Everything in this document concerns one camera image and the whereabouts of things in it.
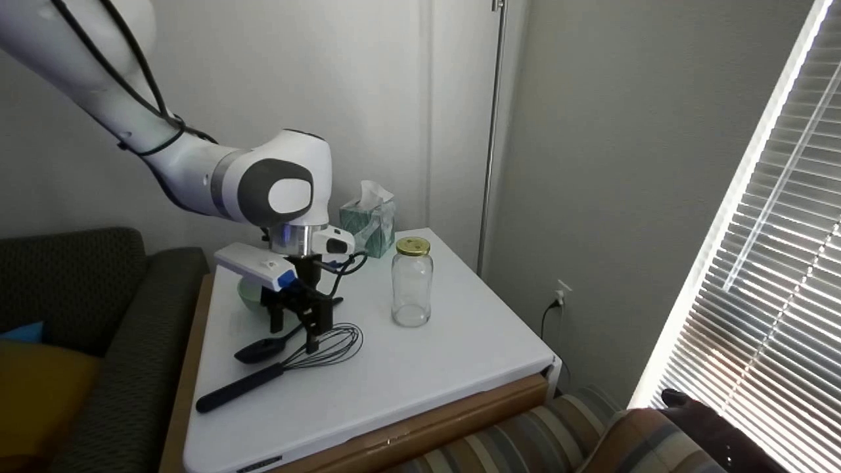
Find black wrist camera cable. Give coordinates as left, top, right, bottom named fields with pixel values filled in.
left=318, top=248, right=373, bottom=278

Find wooden table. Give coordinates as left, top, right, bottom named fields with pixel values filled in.
left=157, top=270, right=562, bottom=473

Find black spoon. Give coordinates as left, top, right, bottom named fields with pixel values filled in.
left=233, top=326, right=311, bottom=369

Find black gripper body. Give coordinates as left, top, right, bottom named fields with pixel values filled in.
left=260, top=253, right=345, bottom=311

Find striped sofa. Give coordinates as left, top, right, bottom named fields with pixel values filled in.
left=385, top=389, right=634, bottom=473

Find white wall outlet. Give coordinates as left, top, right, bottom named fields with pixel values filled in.
left=550, top=277, right=575, bottom=311

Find white window blinds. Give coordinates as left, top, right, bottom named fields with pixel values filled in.
left=628, top=0, right=841, bottom=473

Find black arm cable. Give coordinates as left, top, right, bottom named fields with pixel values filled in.
left=51, top=0, right=220, bottom=161

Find striped sofa cushion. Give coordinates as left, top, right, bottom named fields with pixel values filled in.
left=575, top=404, right=734, bottom=473

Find glass jar with lid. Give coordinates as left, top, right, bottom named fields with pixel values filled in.
left=390, top=234, right=436, bottom=332

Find blue cushion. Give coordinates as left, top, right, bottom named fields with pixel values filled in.
left=0, top=318, right=48, bottom=347

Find black power cord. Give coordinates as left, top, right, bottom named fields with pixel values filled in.
left=536, top=297, right=565, bottom=344

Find yellow cushion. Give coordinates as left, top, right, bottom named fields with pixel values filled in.
left=0, top=339, right=102, bottom=464

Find black handled wire whisk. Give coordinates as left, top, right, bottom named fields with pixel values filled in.
left=194, top=324, right=366, bottom=416

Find dark grey sofa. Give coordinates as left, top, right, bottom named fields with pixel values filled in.
left=0, top=226, right=214, bottom=473

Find white table board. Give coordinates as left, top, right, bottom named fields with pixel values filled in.
left=181, top=230, right=562, bottom=473

